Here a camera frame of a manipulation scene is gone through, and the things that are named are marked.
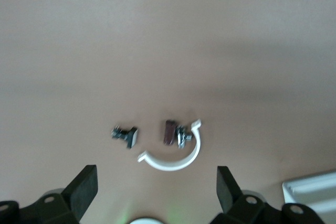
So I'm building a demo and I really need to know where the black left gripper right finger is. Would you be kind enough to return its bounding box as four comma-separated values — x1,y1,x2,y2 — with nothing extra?
209,166,284,224

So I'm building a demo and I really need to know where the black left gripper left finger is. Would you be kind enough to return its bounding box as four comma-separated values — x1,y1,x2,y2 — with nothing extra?
34,165,98,224

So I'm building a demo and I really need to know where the white C-shaped plastic clamp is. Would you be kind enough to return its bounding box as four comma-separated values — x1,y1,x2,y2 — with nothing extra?
137,118,203,172

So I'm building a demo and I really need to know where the small black clip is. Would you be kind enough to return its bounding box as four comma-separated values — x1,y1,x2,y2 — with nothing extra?
110,124,139,149

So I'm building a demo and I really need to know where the white plastic drawer cabinet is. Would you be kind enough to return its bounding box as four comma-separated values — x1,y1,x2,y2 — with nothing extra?
282,171,336,224

